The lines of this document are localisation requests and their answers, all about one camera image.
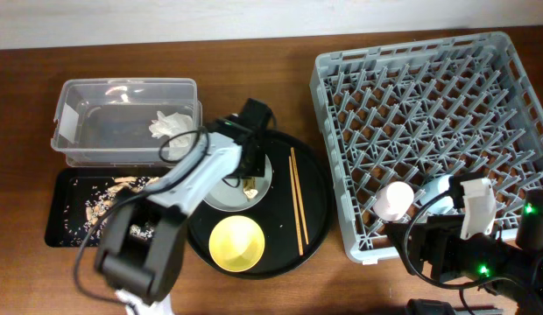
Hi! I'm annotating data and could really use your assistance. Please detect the grey plate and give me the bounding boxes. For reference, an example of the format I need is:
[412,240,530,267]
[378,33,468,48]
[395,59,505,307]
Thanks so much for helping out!
[204,155,272,212]

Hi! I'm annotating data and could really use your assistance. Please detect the food scraps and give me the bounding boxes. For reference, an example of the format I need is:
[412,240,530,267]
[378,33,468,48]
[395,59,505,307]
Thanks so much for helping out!
[60,175,161,246]

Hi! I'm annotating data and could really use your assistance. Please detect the grey dishwasher rack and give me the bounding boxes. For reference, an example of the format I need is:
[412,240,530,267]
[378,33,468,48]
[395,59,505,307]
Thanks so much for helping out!
[310,32,543,265]

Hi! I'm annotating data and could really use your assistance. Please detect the black object bottom edge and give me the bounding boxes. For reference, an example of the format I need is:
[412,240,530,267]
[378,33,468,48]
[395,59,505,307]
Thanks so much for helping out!
[405,299,455,315]

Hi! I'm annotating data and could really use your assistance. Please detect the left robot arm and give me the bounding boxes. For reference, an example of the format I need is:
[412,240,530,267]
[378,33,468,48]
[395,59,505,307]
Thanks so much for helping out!
[73,98,276,314]

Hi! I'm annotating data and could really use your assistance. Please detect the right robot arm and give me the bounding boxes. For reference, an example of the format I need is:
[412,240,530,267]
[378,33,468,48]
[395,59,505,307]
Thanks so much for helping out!
[385,190,543,314]

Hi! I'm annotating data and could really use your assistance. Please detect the clear plastic bin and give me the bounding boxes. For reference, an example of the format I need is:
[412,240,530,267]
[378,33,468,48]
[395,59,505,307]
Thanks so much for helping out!
[51,78,202,167]

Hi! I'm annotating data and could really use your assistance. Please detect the pink cup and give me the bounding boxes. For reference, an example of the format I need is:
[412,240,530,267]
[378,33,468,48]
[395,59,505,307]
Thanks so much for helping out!
[372,181,414,221]

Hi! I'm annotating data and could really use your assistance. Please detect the round black tray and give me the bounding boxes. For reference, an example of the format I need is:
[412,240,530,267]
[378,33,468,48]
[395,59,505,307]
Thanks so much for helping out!
[187,129,335,280]

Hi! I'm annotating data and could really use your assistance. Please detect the yellow bowl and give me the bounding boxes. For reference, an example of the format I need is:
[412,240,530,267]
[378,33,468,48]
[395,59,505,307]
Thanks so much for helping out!
[208,215,265,273]

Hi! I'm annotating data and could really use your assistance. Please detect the black rectangular tray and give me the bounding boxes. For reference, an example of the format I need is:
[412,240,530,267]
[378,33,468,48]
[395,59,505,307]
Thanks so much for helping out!
[44,167,168,248]

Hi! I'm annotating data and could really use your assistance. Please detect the white napkin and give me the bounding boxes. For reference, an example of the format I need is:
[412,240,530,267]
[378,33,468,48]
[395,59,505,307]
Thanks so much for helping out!
[149,111,194,160]

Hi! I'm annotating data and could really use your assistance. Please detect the blue cup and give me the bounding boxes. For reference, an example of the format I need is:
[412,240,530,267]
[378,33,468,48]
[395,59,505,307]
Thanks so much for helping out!
[419,175,454,215]

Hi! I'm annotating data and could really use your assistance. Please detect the gold snack wrapper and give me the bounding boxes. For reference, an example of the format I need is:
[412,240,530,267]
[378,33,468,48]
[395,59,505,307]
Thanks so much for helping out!
[243,177,258,200]

